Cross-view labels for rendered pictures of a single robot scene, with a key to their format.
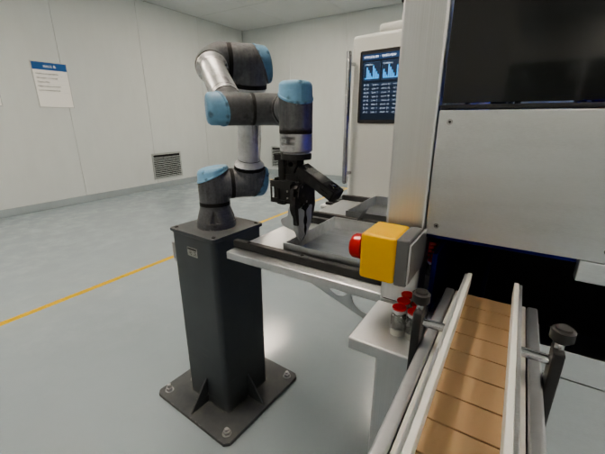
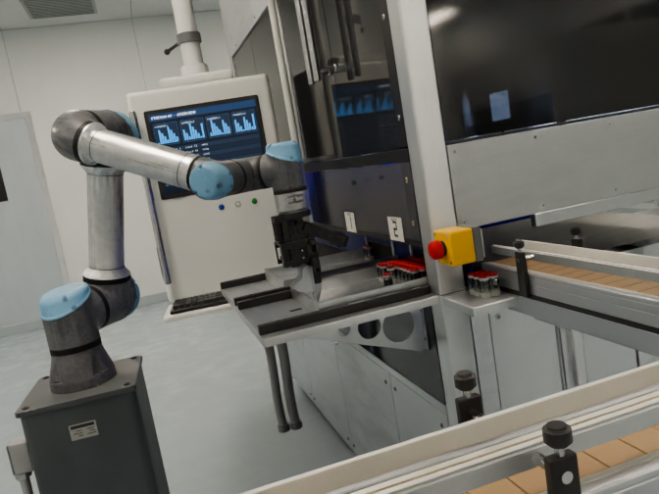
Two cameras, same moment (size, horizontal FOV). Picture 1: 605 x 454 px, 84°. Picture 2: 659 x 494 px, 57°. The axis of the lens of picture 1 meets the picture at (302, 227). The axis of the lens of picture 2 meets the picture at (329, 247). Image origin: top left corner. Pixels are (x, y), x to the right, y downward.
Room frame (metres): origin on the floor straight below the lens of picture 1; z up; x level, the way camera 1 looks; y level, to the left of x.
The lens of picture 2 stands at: (-0.16, 0.98, 1.22)
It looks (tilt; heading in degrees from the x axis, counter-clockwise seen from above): 8 degrees down; 312
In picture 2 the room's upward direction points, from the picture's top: 10 degrees counter-clockwise
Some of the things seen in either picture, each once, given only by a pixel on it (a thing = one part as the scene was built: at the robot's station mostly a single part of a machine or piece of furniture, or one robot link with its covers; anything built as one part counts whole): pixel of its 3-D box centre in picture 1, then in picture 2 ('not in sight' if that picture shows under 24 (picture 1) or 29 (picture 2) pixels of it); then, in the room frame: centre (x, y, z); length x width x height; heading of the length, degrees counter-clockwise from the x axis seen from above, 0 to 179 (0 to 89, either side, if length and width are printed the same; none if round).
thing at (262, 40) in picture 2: not in sight; (274, 94); (1.61, -0.83, 1.51); 0.49 x 0.01 x 0.59; 148
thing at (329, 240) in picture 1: (372, 246); (370, 284); (0.76, -0.17, 0.90); 0.34 x 0.26 x 0.04; 58
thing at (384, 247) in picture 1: (389, 251); (457, 245); (0.48, -0.13, 1.00); 0.08 x 0.07 x 0.07; 58
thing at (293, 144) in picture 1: (295, 144); (292, 202); (0.79, 0.02, 1.14); 0.08 x 0.08 x 0.05
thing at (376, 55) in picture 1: (404, 118); (216, 183); (1.64, -0.47, 1.19); 0.50 x 0.19 x 0.78; 50
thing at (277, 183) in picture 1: (293, 178); (295, 238); (0.79, 0.02, 1.05); 0.09 x 0.08 x 0.12; 58
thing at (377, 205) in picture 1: (410, 213); (329, 268); (1.04, -0.35, 0.90); 0.34 x 0.26 x 0.04; 58
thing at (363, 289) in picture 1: (370, 232); (325, 290); (0.94, -0.20, 0.87); 0.70 x 0.48 x 0.02; 148
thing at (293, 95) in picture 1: (294, 107); (284, 167); (0.79, 0.02, 1.21); 0.09 x 0.08 x 0.11; 21
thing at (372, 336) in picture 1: (406, 334); (486, 299); (0.45, -0.16, 0.87); 0.14 x 0.13 x 0.02; 58
